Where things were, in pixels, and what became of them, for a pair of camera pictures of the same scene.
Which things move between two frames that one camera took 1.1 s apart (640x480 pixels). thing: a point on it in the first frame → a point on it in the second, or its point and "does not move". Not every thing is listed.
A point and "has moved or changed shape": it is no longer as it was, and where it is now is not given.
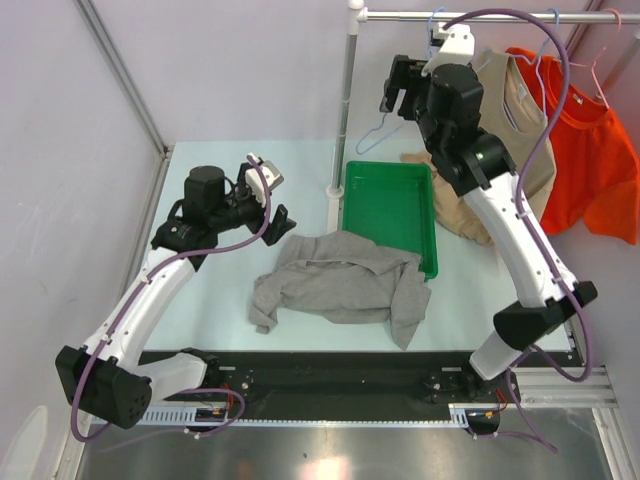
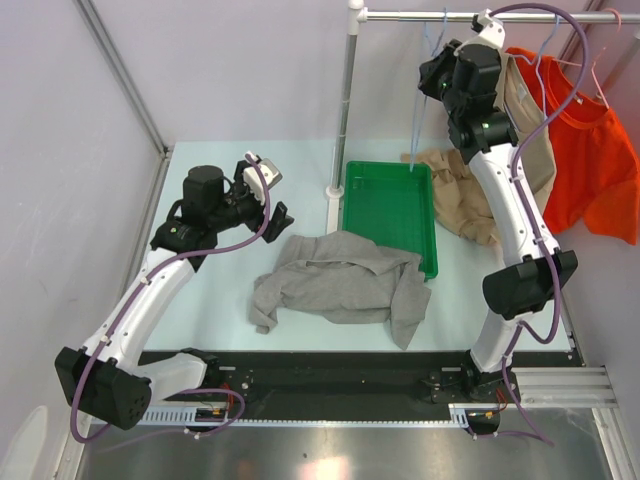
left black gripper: x=278 y=226 does not move
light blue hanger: x=385 y=118 has moved or changed shape
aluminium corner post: x=136 y=94 does not move
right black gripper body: x=415 y=100 → x=443 y=71
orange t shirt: x=595 y=180 does not move
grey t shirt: x=341 y=278 does not move
